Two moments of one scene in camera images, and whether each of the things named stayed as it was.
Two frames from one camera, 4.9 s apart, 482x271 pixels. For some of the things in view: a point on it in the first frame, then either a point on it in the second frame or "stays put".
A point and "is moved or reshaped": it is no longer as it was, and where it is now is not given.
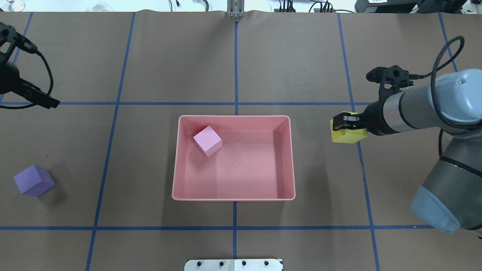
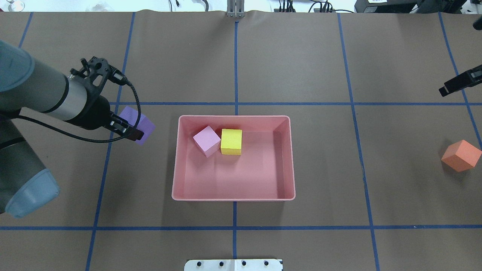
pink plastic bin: (255, 162) stays put
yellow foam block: (347, 136) to (231, 142)
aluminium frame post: (235, 8) stays put
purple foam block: (34, 180) is moved or reshaped
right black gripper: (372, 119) to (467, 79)
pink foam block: (208, 141) stays put
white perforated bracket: (234, 265) stays put
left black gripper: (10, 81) to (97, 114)
